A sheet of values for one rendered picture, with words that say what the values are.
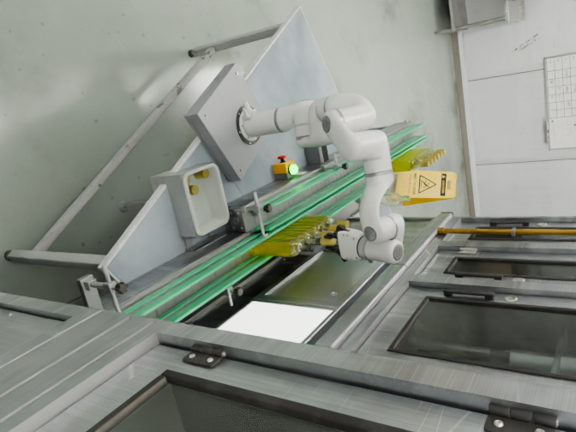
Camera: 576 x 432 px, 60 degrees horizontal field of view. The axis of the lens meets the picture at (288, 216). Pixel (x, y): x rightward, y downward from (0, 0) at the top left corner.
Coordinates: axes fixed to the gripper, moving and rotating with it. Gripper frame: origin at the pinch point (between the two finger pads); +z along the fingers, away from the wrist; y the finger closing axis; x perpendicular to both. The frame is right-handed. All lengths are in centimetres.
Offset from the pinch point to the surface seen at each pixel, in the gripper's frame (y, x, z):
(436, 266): -16.6, -27.7, -22.3
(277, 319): -12.6, 33.3, -5.9
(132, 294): 5, 66, 16
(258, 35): 81, -55, 86
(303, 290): -12.8, 14.4, 2.3
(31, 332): 21, 99, -22
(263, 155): 28, -16, 49
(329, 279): -12.8, 3.6, 0.3
